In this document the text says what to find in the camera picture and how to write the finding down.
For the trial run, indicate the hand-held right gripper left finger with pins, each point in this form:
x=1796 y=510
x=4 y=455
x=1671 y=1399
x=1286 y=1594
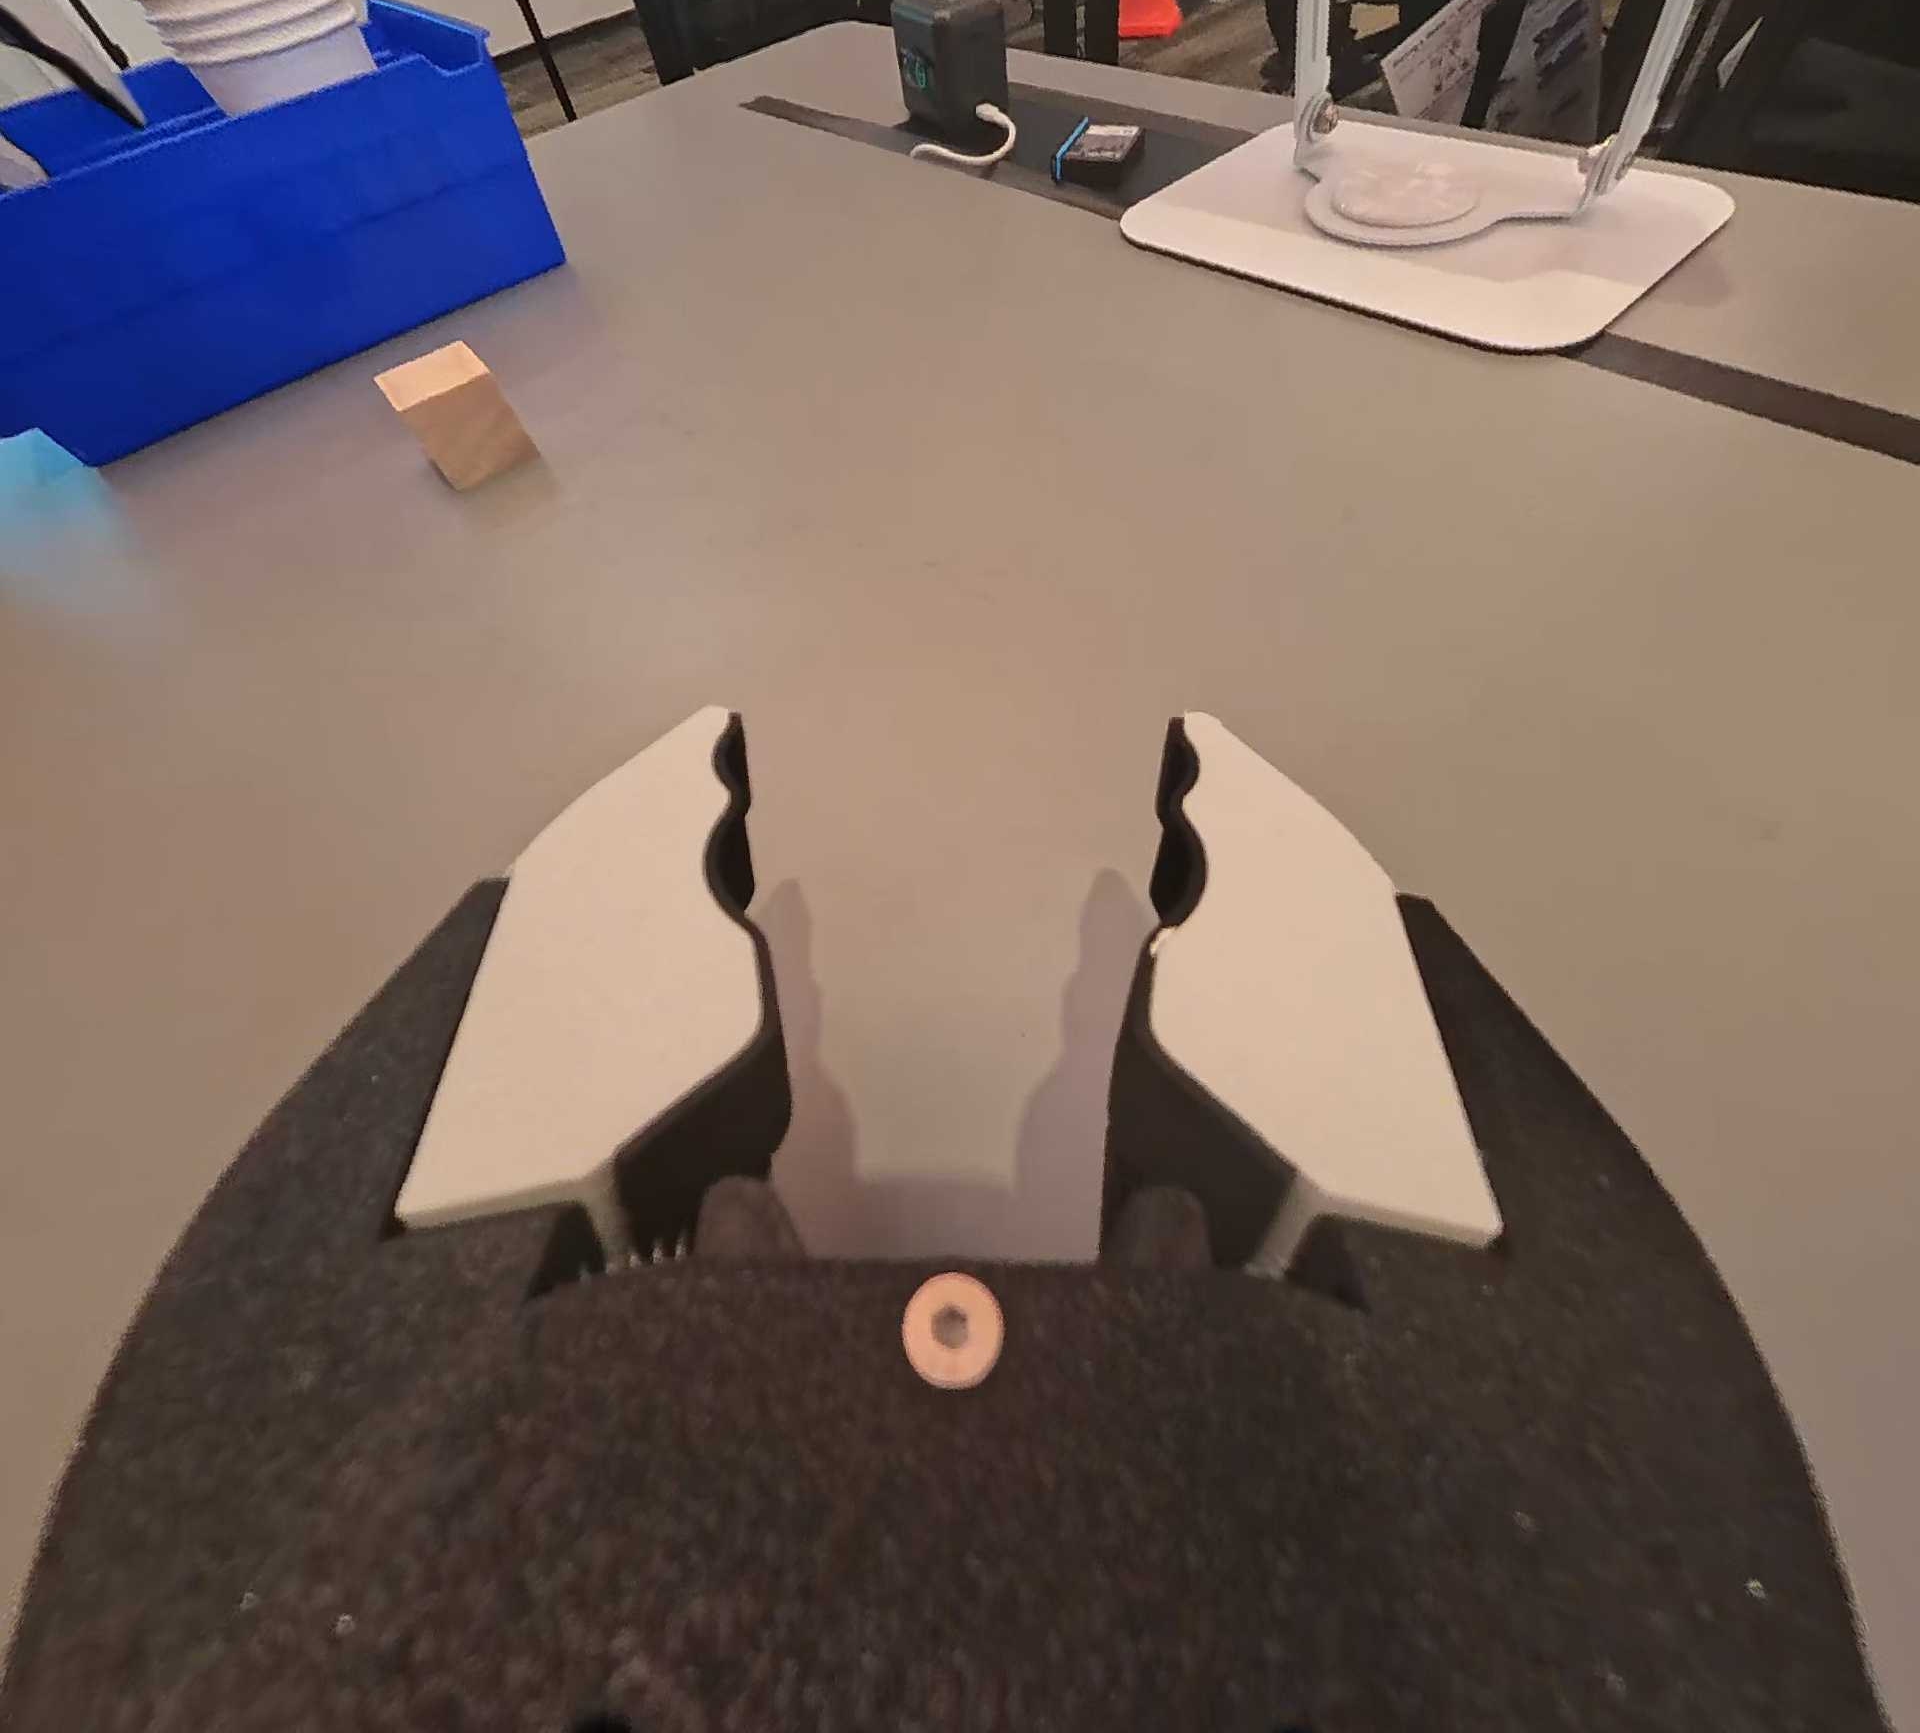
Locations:
x=600 y=999

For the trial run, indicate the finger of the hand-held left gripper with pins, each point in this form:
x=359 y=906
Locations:
x=62 y=32

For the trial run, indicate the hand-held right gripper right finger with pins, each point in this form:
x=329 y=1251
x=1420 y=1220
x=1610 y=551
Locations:
x=1306 y=1013

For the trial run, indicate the blue plastic bin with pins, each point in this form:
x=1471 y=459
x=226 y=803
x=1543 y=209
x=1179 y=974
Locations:
x=301 y=246

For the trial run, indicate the wooden cube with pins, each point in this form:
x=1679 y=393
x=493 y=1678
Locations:
x=465 y=427

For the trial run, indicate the white document stand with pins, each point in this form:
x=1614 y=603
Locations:
x=1501 y=246

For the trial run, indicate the black charger box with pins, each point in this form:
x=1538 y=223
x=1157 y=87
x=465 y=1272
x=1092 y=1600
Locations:
x=947 y=51

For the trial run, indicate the small black battery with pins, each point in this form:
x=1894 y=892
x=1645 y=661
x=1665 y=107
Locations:
x=1099 y=150

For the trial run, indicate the printed white bag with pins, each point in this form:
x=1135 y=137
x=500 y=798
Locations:
x=1560 y=24

